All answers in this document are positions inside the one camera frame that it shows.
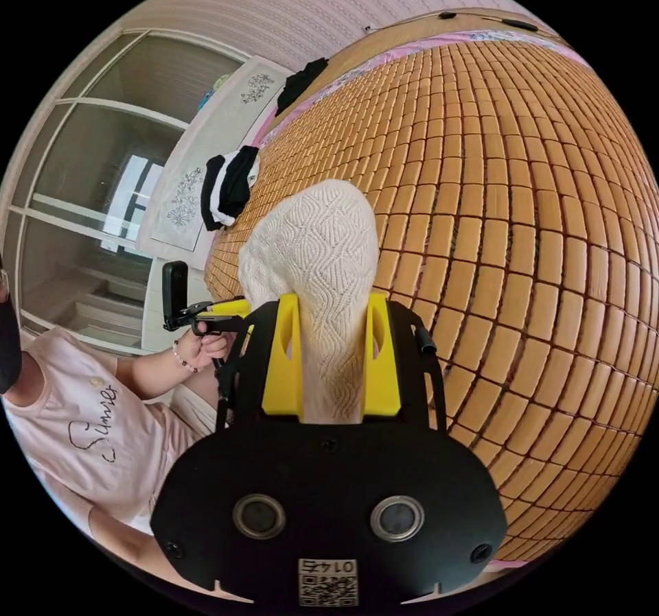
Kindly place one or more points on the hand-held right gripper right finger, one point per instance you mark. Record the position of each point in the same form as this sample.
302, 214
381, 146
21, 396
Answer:
385, 374

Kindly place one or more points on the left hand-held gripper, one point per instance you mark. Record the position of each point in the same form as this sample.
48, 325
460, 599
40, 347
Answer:
226, 324

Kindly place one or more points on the person's left forearm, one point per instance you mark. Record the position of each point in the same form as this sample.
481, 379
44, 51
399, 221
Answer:
159, 377

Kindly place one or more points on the white knitted sweater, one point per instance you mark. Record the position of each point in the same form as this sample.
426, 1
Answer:
314, 245

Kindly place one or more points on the black garment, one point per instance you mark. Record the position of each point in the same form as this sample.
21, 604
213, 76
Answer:
299, 86

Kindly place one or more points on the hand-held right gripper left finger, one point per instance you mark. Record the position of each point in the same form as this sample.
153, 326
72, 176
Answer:
278, 369

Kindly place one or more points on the white headboard with floral print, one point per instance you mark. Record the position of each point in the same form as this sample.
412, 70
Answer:
206, 163

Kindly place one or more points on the window with white frame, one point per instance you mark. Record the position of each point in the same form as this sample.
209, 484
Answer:
92, 163

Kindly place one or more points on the bed with woven mat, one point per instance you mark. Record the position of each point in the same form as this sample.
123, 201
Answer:
515, 266

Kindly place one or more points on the black and white pile of clothes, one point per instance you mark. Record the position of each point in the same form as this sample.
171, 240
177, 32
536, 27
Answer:
229, 191

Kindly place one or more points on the person's body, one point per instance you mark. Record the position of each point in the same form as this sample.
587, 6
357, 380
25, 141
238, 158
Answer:
77, 420

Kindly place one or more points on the person's left hand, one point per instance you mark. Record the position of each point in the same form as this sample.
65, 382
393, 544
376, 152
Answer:
198, 351

